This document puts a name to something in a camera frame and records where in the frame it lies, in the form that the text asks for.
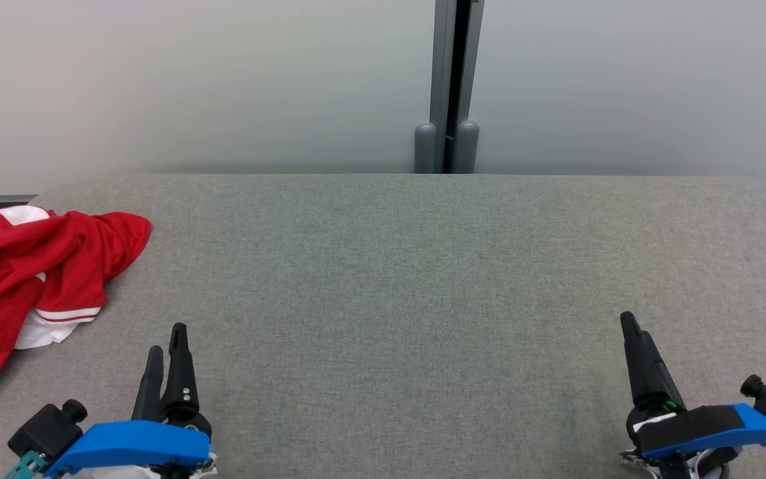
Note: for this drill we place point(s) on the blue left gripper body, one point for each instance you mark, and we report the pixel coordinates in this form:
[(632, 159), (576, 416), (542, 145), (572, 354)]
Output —
[(130, 446)]

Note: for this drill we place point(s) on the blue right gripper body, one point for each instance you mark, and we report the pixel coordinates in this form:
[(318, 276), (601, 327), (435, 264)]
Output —
[(702, 429)]

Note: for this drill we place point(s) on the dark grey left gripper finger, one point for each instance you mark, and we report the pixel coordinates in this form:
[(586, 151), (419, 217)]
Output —
[(149, 389), (181, 379)]

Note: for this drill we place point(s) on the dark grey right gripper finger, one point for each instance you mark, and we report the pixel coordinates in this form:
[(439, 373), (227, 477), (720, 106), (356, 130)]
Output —
[(649, 372)]

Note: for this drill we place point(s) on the red and white shirt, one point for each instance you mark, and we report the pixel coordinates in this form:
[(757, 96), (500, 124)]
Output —
[(17, 266)]

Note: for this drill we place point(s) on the grey partition post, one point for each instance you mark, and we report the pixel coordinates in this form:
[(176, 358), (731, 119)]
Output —
[(441, 80)]

